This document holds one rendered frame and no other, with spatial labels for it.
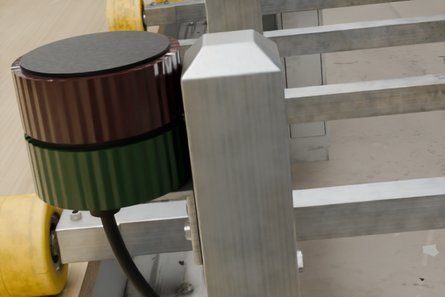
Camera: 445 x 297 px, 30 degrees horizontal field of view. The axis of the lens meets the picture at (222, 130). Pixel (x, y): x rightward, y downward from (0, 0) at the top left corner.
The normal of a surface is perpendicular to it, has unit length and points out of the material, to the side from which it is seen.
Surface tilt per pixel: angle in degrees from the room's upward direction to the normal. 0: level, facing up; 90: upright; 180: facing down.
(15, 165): 0
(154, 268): 0
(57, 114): 90
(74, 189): 90
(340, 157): 0
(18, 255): 73
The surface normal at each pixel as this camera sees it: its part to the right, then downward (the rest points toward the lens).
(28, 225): -0.08, -0.49
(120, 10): -0.06, -0.21
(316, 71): 0.00, 0.36
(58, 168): -0.48, 0.36
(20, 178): -0.10, -0.93
